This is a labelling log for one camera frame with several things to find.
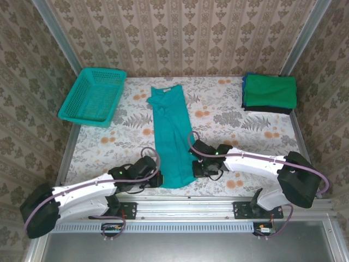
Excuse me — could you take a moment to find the teal t-shirt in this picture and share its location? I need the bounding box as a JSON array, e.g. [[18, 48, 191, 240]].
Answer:
[[147, 85, 196, 190]]

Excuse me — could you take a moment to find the black t-shirt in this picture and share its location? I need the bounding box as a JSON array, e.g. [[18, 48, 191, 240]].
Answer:
[[241, 101, 292, 116]]

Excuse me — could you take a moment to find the teal plastic basket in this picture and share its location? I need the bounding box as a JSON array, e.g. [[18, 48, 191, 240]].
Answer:
[[57, 67, 128, 129]]

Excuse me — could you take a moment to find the green t-shirt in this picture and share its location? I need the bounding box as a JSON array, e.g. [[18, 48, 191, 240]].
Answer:
[[243, 74, 297, 109]]

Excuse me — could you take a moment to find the floral printed table cover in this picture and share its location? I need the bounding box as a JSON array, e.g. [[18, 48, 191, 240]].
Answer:
[[62, 76, 314, 198]]

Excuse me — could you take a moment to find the grey metal shelf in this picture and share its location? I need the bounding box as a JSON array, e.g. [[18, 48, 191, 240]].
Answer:
[[21, 218, 349, 262]]

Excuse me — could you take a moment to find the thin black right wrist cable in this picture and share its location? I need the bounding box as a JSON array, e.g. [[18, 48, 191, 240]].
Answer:
[[208, 169, 224, 181]]

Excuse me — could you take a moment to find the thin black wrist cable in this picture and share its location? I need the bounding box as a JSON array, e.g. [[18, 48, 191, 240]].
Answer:
[[127, 184, 149, 195], [208, 169, 224, 181]]

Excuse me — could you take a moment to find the thin black left wrist cable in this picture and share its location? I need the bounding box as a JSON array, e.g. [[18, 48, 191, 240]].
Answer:
[[127, 184, 149, 195]]

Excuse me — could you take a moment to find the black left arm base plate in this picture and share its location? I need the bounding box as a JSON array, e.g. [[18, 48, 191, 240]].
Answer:
[[88, 201, 137, 221]]

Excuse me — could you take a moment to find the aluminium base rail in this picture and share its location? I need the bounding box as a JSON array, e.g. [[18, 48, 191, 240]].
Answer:
[[40, 194, 338, 219]]

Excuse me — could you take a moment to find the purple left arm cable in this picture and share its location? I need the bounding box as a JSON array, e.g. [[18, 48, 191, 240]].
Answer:
[[23, 146, 161, 241]]

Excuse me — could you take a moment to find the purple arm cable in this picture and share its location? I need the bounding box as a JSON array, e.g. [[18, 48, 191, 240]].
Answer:
[[23, 146, 161, 241], [188, 130, 330, 241]]

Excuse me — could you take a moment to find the slotted grey cable duct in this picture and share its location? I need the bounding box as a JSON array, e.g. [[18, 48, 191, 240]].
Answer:
[[49, 221, 256, 234]]

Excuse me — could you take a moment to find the small cable connector board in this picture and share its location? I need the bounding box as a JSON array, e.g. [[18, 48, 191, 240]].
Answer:
[[101, 222, 124, 237], [252, 222, 275, 237]]

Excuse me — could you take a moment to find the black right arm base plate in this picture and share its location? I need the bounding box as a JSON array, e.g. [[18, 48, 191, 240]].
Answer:
[[233, 200, 284, 220]]

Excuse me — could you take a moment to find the aluminium table side rail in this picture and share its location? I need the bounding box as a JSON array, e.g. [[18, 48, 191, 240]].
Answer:
[[288, 108, 323, 199], [51, 120, 82, 200]]

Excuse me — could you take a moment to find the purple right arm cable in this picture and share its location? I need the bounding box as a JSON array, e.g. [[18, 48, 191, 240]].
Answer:
[[188, 130, 330, 241]]

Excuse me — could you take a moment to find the aluminium frame post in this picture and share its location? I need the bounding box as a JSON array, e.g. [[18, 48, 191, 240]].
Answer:
[[279, 0, 333, 78], [31, 0, 89, 87]]

